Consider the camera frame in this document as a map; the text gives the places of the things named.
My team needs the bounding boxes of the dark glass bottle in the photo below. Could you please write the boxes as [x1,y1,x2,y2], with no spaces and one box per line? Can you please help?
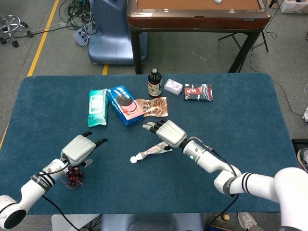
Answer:
[147,68,163,98]

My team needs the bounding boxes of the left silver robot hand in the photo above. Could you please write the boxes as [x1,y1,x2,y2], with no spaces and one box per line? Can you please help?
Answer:
[60,131,109,167]

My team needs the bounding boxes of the blue grey robot torso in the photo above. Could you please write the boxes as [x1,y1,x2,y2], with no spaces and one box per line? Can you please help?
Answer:
[100,213,205,231]

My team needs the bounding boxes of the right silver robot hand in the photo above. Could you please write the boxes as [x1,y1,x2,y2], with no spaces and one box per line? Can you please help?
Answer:
[142,119,188,149]

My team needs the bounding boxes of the orange snack pouch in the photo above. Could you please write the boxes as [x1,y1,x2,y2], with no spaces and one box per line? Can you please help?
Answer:
[134,96,168,118]

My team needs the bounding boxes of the blue felt covered table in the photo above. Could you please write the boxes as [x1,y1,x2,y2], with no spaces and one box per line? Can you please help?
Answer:
[0,73,299,216]

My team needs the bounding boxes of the chrome rolling stool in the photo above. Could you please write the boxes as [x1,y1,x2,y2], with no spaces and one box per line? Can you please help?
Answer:
[0,14,34,48]

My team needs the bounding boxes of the clear plastic card case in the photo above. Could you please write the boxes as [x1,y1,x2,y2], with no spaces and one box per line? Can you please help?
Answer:
[164,78,184,96]

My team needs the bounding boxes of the black folding stand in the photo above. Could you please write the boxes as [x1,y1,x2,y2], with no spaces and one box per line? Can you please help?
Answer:
[218,30,270,53]

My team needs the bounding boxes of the red and black box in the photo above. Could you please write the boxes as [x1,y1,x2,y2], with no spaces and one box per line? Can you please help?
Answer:
[183,83,214,102]

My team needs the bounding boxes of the blue Oreo cookie box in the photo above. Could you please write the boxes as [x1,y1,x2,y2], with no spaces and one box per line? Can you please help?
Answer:
[105,84,144,127]

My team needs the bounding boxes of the brown mahjong table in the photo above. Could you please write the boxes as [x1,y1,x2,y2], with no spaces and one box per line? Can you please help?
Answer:
[126,0,272,75]

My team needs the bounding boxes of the thin black floor cable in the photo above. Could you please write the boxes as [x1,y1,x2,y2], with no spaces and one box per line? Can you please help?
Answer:
[271,79,305,116]

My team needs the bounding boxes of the white printed tube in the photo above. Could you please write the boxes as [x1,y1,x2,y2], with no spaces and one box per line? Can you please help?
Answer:
[130,141,173,164]

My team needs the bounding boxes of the white and grey sneaker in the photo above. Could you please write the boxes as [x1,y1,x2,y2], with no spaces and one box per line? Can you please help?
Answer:
[297,147,308,173]

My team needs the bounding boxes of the green wet wipes pack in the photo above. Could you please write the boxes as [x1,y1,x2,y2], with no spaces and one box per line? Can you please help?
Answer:
[87,88,109,128]

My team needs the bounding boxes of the black floor cable bundle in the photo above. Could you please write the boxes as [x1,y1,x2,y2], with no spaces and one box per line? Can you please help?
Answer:
[59,0,97,31]

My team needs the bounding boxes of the dark red grape bunch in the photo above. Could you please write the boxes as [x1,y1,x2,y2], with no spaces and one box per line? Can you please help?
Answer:
[60,165,84,190]

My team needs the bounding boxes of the black flat box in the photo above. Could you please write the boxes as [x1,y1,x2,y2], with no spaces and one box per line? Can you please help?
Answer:
[291,138,308,154]

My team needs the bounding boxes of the white storage box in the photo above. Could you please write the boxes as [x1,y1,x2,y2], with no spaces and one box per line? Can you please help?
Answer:
[279,0,308,14]

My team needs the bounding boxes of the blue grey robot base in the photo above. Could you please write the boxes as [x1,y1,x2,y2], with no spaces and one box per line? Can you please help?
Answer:
[87,0,149,65]

